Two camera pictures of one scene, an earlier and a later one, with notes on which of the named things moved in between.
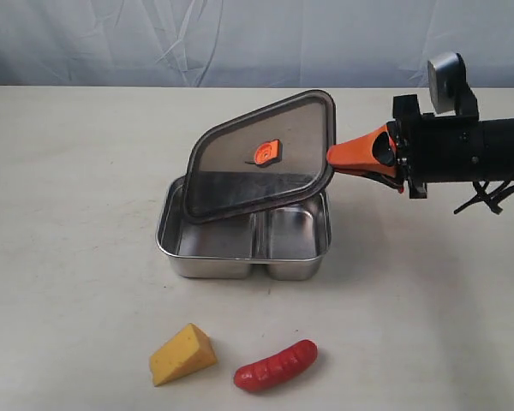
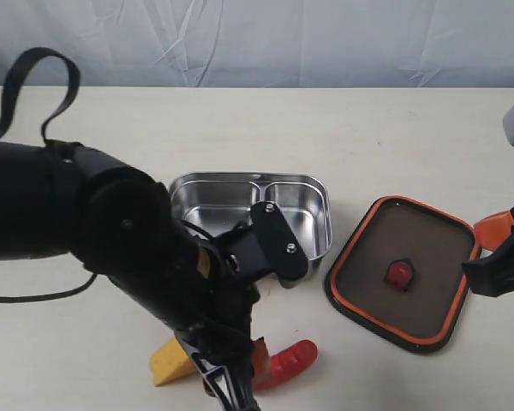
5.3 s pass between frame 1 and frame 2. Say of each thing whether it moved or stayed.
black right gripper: moved
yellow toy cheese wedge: stayed
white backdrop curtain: stayed
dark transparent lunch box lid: moved
